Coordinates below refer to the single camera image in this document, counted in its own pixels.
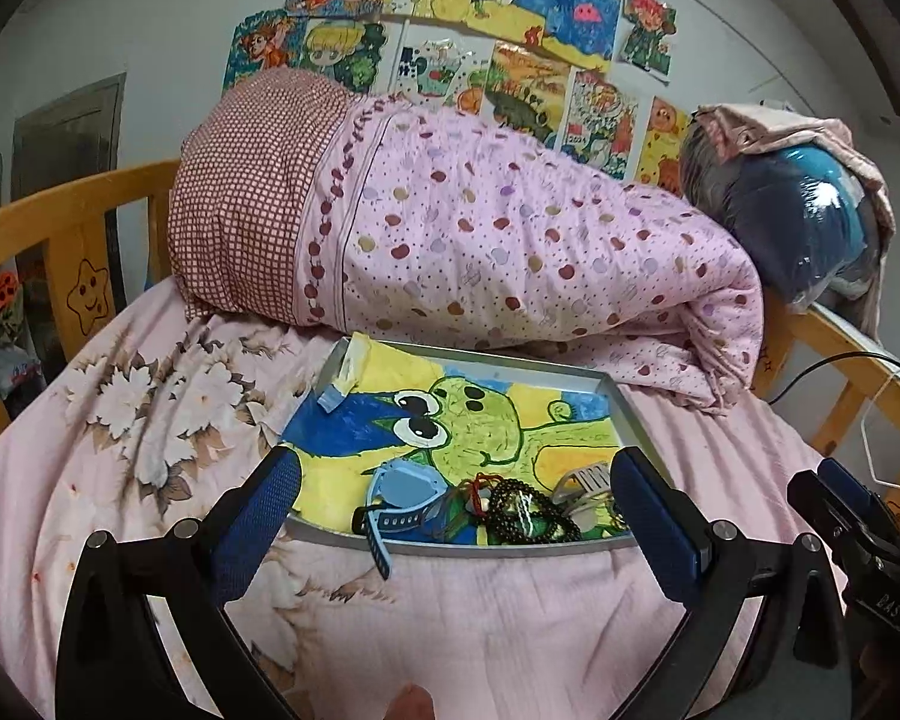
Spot grey rectangular hair clip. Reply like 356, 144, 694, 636
551, 461, 611, 507

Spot dark beaded necklace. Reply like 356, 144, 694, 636
485, 478, 584, 547

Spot red cord bracelet with bead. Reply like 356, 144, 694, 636
442, 471, 506, 533

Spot light blue smart watch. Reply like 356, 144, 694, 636
351, 458, 448, 580

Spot operator hand fingertips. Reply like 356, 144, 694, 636
383, 684, 436, 720

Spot pink floral bed sheet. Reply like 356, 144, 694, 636
0, 276, 849, 720

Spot blue bundle in plastic bag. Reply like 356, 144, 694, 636
679, 124, 880, 309

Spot frog drawing paper in tray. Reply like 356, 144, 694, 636
280, 330, 625, 545

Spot pink dotted rolled quilt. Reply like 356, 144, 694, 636
169, 68, 764, 411

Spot grey door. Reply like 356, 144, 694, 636
10, 71, 130, 309

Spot white cable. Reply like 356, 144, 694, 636
860, 369, 900, 493

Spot wooden bed rail right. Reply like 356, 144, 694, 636
752, 291, 900, 525

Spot wooden bed rail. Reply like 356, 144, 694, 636
0, 157, 182, 447
752, 291, 900, 525

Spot black cable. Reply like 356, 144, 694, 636
766, 349, 900, 407

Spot wooden bed rail left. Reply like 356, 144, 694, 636
0, 157, 182, 447

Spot children drawings on wall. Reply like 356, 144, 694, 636
224, 0, 689, 192

